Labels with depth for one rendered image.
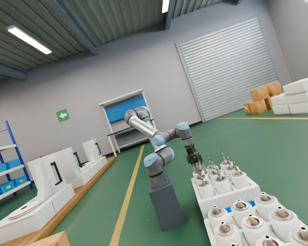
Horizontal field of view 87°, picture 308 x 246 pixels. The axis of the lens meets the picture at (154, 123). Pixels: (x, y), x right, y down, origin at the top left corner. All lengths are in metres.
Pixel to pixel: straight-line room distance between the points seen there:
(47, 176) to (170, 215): 1.99
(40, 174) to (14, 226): 0.66
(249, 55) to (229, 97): 1.71
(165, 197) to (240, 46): 6.61
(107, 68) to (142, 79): 1.36
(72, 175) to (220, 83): 5.51
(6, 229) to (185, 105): 5.46
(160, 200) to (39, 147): 6.53
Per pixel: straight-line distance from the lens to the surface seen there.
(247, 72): 7.15
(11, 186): 6.04
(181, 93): 6.26
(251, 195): 1.27
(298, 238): 0.83
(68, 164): 3.29
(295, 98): 3.82
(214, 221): 0.95
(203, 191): 1.22
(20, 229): 2.49
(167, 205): 1.32
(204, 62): 6.61
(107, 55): 6.71
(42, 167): 2.84
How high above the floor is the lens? 0.80
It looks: 2 degrees down
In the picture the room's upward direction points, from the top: 20 degrees counter-clockwise
